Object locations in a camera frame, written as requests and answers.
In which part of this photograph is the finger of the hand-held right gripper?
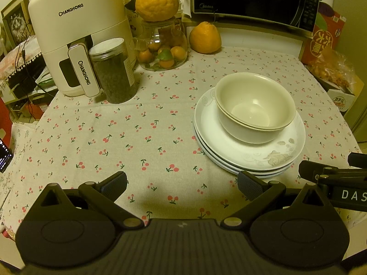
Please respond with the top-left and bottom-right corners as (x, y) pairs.
(298, 160), (367, 182)
(348, 152), (367, 168)

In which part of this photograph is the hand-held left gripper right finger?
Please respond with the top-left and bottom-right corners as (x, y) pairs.
(220, 170), (333, 231)

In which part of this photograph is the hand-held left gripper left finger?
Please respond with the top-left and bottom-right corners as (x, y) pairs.
(39, 171), (145, 231)

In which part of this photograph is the white bowl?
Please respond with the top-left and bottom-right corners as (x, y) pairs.
(218, 106), (296, 145)

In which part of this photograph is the instant noodle cup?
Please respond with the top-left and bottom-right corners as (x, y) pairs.
(327, 87), (364, 113)

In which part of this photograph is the cherry print tablecloth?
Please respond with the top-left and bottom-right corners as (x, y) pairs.
(0, 46), (364, 235)

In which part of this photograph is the clear bag of snacks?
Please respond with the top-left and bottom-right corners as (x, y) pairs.
(308, 49), (364, 91)

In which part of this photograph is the floral cloth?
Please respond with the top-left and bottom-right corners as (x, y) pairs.
(0, 122), (38, 227)

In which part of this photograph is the clear jar with dark contents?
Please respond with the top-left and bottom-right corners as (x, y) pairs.
(88, 38), (138, 104)

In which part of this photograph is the smartphone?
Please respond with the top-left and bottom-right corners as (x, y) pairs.
(0, 137), (13, 174)

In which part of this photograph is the red printed box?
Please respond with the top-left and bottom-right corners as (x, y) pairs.
(300, 1), (347, 65)

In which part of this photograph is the black electronic box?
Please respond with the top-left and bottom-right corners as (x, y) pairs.
(6, 60), (48, 98)

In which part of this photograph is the pile of small mandarins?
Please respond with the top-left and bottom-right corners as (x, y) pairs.
(138, 41), (187, 69)

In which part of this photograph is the orange citrus fruit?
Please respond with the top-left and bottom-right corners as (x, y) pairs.
(189, 21), (222, 54)

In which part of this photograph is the white printed carton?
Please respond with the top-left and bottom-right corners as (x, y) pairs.
(124, 0), (144, 39)

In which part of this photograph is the pink cloth with bead fringe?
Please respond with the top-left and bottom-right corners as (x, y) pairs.
(0, 37), (43, 78)

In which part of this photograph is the cream air fryer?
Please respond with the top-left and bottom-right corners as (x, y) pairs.
(28, 0), (136, 97)

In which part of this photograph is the framed cat picture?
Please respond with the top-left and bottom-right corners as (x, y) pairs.
(1, 0), (31, 49)

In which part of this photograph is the black cable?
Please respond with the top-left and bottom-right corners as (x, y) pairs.
(16, 20), (32, 63)

